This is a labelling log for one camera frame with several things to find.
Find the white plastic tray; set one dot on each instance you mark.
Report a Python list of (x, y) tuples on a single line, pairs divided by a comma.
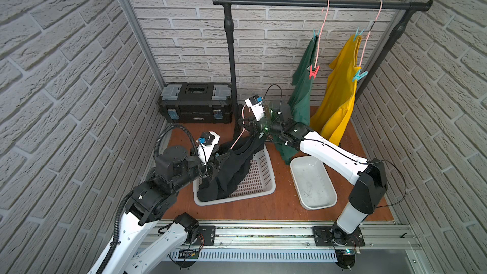
[(312, 183)]

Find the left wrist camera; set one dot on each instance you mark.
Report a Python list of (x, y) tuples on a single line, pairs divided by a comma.
[(206, 144)]

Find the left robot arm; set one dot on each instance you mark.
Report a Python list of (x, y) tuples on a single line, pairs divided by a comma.
[(141, 209)]

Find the pink hanger of green shirt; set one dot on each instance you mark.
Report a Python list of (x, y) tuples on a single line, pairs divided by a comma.
[(326, 11)]

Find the pink hanger of yellow shirt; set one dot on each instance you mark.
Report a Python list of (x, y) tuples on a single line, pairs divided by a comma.
[(369, 32)]

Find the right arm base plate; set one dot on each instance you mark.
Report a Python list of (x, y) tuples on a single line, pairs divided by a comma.
[(333, 236)]

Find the black toolbox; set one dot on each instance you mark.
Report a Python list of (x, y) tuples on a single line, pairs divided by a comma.
[(196, 103)]

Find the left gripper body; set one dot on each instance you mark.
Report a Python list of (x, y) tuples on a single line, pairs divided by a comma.
[(212, 164)]

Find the white perforated laundry basket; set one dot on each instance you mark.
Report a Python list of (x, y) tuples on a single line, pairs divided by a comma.
[(260, 181)]

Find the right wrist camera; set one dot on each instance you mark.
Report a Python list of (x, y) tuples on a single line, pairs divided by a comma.
[(256, 105)]

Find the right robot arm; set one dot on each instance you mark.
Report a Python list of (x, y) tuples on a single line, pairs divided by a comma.
[(368, 177)]

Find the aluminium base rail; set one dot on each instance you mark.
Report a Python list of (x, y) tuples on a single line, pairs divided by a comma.
[(291, 242)]

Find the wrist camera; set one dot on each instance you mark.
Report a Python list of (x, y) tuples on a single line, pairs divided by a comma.
[(206, 144), (256, 105)]

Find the pink hanger of black shirt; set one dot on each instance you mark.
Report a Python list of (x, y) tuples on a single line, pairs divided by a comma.
[(240, 133)]

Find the red clothespin green shirt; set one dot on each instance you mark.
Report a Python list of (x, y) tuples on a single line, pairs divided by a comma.
[(313, 71)]

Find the teal clothespin upper yellow shirt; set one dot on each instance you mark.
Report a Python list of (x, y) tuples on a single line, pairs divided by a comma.
[(358, 33)]

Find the teal clothespin lower yellow shirt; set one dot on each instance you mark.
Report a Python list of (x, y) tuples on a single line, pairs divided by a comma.
[(359, 75)]

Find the teal clothespin upper green shirt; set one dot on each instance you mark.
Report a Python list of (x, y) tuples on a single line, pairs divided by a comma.
[(316, 33)]

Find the green t-shirt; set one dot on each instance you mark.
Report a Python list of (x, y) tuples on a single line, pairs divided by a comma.
[(299, 101)]

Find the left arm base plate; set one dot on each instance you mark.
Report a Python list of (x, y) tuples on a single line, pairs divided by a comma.
[(204, 236)]

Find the black clothes rack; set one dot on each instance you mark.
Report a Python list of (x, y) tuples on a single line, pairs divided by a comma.
[(409, 10)]

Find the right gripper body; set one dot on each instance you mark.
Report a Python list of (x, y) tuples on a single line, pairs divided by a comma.
[(262, 127)]

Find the black t-shirt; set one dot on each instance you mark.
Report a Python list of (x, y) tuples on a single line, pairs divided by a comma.
[(233, 170)]

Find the teal clothespin yellow shirt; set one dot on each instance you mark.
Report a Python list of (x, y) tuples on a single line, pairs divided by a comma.
[(358, 33), (359, 75)]

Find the yellow t-shirt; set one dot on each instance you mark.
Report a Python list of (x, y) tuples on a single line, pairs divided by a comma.
[(333, 115)]

